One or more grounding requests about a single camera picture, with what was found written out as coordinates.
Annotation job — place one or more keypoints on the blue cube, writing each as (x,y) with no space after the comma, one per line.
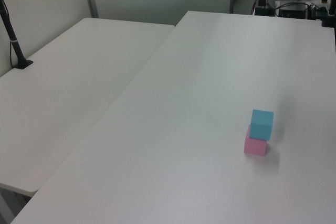
(261,125)

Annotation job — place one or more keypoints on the pink cube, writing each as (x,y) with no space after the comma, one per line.
(253,146)

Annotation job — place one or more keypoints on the low black device box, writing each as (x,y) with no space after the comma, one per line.
(263,11)

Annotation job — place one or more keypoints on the black electronics box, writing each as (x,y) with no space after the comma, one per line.
(292,11)

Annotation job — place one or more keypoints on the black clamp stand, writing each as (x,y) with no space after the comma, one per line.
(329,20)

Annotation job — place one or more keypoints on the white side table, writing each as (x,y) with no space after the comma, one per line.
(65,90)

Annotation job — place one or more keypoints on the black pole with base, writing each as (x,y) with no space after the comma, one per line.
(13,43)

